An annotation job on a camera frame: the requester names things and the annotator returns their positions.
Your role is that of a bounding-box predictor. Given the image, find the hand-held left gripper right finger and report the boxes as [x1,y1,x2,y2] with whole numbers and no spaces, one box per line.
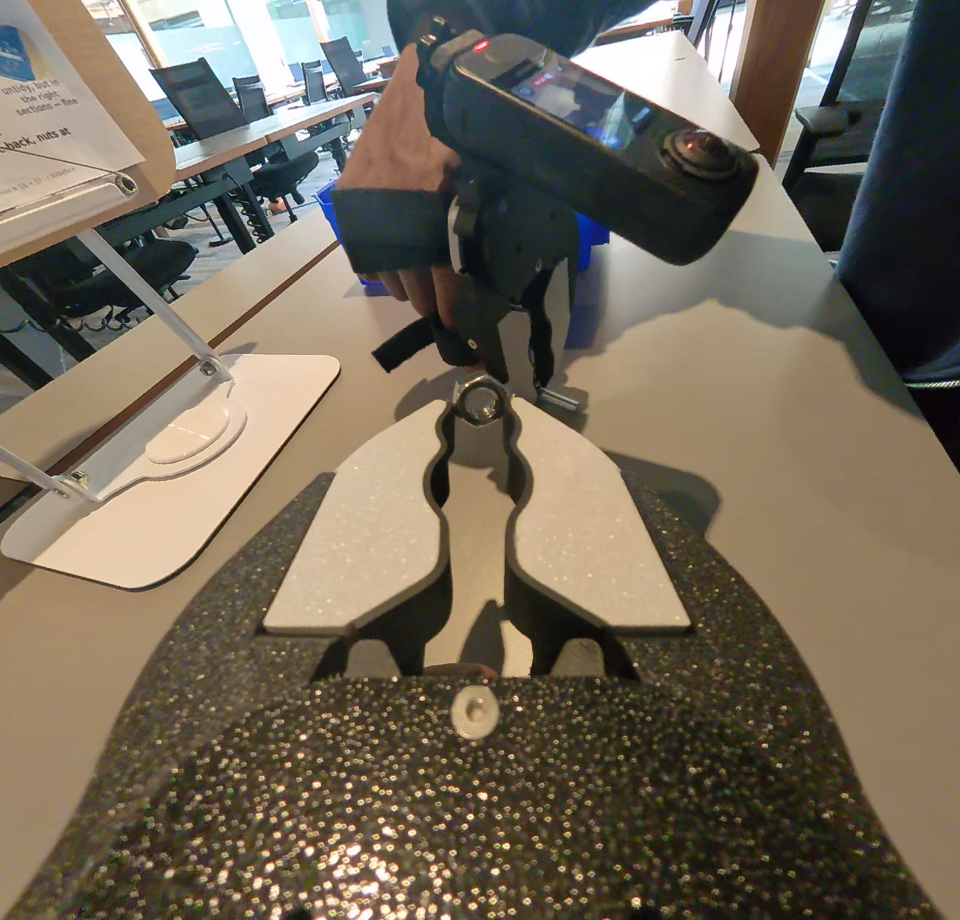
[507,397,693,632]

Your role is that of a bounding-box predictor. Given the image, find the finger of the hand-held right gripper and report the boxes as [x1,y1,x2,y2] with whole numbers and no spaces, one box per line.
[527,259,580,405]
[495,309,538,398]

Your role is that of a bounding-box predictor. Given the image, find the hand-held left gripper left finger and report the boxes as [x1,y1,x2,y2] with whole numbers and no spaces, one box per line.
[262,399,456,632]

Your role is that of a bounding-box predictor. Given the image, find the steel hex bolt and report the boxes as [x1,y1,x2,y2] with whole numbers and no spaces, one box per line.
[534,382,591,416]

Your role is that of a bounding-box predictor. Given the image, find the steel hex nut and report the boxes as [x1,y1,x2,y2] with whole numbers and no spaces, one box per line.
[455,379,511,428]

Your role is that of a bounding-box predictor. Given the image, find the person's right hand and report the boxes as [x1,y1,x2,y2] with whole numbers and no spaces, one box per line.
[333,41,462,330]

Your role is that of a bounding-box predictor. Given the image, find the large blue plastic bin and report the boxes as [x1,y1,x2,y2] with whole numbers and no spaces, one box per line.
[313,181,612,285]

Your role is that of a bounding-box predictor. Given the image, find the white table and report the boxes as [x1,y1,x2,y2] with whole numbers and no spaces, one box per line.
[570,31,762,158]

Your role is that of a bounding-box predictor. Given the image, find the white sign stand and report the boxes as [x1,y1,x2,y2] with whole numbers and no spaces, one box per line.
[0,0,342,590]

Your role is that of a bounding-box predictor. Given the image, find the wooden pillar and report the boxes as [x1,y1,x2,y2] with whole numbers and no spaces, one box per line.
[731,0,835,165]

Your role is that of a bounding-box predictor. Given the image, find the wooden office desk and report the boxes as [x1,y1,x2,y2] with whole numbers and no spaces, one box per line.
[172,91,376,255]

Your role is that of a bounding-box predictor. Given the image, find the black mesh office chair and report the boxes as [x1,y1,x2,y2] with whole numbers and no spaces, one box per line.
[150,58,320,203]

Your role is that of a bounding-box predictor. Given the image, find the brown cardboard panel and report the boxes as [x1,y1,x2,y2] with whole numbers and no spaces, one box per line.
[15,0,177,267]

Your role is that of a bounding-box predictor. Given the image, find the printed paper sheet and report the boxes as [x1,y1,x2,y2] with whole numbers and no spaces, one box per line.
[0,0,144,212]

